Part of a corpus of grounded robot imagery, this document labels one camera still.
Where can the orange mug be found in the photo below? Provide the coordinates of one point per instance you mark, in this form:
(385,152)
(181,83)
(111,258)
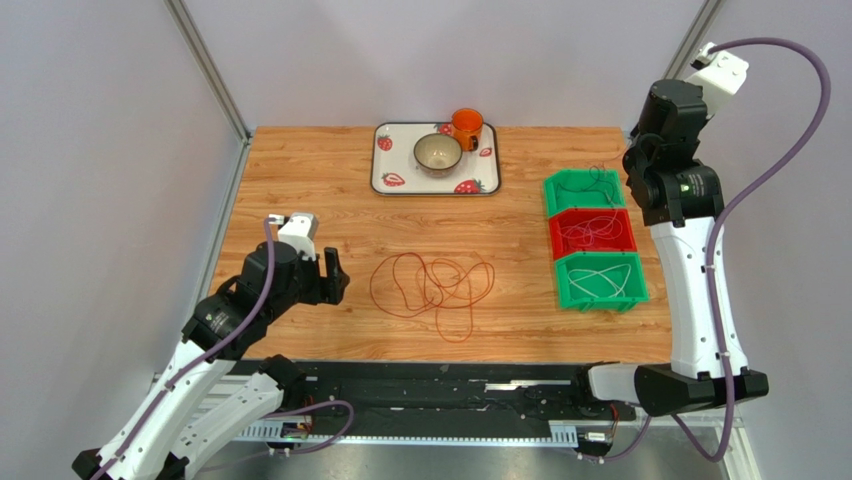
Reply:
(466,126)

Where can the green bin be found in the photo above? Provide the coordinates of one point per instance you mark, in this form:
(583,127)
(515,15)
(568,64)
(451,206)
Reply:
(592,188)
(600,281)

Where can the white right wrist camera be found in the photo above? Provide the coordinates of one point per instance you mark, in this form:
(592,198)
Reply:
(720,76)

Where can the near green bin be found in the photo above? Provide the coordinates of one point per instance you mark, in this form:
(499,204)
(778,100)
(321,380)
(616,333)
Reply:
(600,281)

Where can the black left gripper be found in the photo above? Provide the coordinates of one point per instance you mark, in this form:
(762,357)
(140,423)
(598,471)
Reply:
(330,288)

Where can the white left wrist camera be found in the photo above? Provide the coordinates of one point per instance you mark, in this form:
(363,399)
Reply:
(297,230)

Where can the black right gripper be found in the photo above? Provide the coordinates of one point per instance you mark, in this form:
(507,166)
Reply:
(635,163)

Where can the red bin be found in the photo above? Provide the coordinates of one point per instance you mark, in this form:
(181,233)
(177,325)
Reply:
(579,230)

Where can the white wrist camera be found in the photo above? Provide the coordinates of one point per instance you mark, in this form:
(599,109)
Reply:
(297,230)
(720,76)

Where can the grey ceramic bowl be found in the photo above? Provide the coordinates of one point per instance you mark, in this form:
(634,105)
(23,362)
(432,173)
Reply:
(437,155)

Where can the far green bin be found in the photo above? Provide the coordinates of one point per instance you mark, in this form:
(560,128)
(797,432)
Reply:
(592,188)

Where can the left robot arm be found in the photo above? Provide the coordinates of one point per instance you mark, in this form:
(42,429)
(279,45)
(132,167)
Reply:
(164,439)

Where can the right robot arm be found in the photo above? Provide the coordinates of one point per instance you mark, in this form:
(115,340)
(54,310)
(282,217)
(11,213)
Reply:
(681,201)

